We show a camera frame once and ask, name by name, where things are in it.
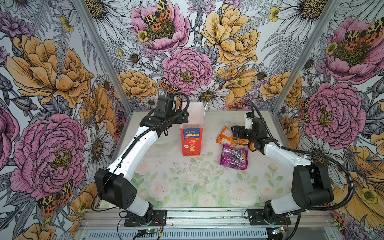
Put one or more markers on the orange snack packet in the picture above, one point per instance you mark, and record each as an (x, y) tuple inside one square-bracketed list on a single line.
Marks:
[(246, 143), (226, 138)]

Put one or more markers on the red white paper bag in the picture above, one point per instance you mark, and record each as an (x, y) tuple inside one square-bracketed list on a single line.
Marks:
[(192, 131)]

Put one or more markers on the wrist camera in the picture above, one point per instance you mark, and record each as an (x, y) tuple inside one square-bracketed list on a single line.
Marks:
[(248, 120), (165, 105)]

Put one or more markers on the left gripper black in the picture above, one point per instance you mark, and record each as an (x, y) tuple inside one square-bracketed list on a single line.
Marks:
[(180, 120)]

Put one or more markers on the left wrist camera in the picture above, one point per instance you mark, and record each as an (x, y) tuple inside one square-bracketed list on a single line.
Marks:
[(165, 105)]

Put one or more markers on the aluminium front rail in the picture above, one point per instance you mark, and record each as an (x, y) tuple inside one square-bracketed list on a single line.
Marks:
[(196, 218)]

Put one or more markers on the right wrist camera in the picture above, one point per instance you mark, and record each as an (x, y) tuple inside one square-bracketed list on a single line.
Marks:
[(248, 120)]

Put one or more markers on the purple snack packet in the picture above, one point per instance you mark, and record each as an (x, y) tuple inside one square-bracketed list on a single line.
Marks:
[(234, 158)]

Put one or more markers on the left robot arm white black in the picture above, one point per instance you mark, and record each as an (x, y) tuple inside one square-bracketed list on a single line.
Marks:
[(114, 184)]

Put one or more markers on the white vented cable duct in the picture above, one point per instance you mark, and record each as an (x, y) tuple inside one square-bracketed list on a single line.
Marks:
[(182, 234)]

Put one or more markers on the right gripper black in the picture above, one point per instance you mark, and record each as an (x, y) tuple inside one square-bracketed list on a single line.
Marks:
[(241, 129)]

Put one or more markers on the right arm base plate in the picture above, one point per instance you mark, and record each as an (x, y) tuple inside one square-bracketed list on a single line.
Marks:
[(260, 217)]

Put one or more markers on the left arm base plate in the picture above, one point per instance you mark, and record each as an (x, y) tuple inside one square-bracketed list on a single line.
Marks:
[(153, 218)]

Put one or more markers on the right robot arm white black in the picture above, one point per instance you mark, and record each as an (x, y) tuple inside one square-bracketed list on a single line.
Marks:
[(311, 185)]

